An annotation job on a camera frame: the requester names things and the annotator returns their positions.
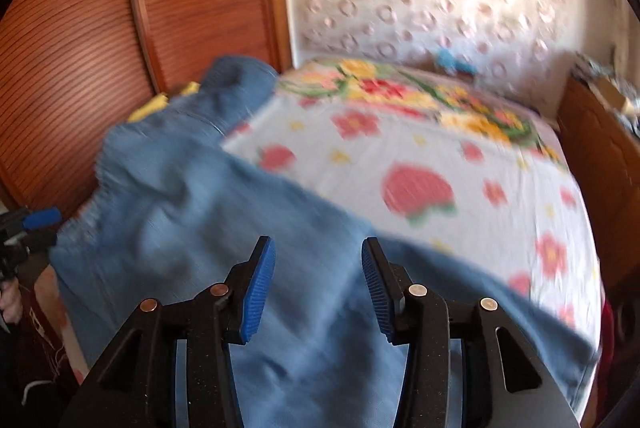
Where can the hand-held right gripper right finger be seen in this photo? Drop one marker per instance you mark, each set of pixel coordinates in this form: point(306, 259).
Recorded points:
point(380, 293)

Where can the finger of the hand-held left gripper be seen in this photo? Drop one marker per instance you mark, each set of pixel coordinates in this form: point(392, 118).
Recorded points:
point(42, 218)
point(42, 238)

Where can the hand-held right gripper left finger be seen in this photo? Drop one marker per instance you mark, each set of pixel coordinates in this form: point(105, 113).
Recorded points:
point(257, 293)

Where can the blue denim pants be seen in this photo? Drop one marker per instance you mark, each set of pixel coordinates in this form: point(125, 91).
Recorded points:
point(200, 218)

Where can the person's left hand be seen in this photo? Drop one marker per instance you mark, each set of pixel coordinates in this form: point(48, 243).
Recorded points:
point(10, 305)

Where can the strawberry print sheet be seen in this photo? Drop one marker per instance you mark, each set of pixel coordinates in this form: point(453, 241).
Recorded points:
point(450, 188)

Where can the yellow plush toy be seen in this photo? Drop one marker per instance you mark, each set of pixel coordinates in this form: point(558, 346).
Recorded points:
point(150, 106)

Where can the brown wooden wardrobe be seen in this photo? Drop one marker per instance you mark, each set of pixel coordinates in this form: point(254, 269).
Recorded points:
point(100, 33)

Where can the floral blanket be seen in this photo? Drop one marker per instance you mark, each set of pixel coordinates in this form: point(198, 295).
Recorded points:
point(375, 78)

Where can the red blanket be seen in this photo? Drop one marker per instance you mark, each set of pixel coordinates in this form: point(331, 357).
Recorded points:
point(606, 333)

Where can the light blue toy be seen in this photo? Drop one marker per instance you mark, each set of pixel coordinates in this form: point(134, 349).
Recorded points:
point(452, 62)

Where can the long wooden sideboard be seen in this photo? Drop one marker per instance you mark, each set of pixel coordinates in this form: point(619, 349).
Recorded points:
point(590, 158)

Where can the open cardboard box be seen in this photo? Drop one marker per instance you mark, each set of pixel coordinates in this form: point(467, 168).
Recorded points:
point(612, 93)

